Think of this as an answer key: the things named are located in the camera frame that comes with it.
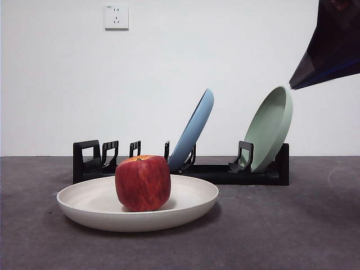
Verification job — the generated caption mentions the white wall socket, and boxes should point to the white wall socket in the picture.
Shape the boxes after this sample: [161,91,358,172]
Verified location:
[104,3,130,30]

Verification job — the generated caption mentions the black plastic plate rack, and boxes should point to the black plastic plate rack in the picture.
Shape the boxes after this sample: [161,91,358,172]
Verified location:
[73,139,290,186]

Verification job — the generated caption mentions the cream pale yellow plate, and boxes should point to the cream pale yellow plate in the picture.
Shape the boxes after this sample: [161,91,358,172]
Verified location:
[56,174,220,233]

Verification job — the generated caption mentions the pale green plate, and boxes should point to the pale green plate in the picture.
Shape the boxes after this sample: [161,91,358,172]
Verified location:
[243,85,294,173]

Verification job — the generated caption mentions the light blue plate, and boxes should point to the light blue plate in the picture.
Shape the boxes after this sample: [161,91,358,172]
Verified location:
[168,88,215,173]

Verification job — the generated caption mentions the red apple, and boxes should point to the red apple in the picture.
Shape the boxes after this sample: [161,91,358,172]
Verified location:
[115,155,172,212]

